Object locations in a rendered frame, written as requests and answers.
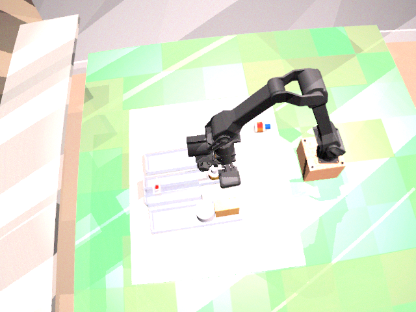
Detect white short cylinder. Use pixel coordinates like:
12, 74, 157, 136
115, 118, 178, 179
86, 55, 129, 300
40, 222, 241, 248
195, 201, 215, 222

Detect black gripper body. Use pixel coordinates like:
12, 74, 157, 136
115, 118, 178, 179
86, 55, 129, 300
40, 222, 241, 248
215, 148, 241, 189

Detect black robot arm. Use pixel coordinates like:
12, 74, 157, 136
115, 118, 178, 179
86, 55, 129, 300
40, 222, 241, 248
186, 68, 346, 172

